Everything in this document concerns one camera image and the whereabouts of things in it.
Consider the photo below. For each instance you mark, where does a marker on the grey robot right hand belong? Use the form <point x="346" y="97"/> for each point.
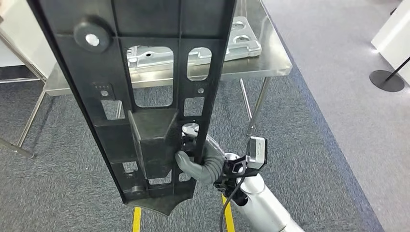
<point x="192" y="169"/>

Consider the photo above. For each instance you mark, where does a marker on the white cabinet panel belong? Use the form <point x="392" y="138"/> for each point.
<point x="32" y="32"/>

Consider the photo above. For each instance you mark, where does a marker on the steel tube frame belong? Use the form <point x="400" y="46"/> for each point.
<point x="30" y="120"/>

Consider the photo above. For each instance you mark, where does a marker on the black plastic plate part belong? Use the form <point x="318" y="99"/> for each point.
<point x="73" y="80"/>

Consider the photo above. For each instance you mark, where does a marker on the silver stamped metal plate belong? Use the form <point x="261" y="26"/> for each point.
<point x="246" y="44"/>

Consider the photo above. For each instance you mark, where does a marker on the white block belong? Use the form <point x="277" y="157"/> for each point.
<point x="394" y="38"/>

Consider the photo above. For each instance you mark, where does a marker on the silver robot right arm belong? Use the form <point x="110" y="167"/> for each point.
<point x="266" y="208"/>

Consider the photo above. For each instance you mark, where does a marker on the black round stanchion base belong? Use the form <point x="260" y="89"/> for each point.
<point x="386" y="81"/>

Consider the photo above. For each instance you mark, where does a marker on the stainless steel workbench table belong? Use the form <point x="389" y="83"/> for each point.
<point x="256" y="64"/>

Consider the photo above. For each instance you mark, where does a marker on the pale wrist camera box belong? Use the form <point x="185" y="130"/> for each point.
<point x="257" y="153"/>

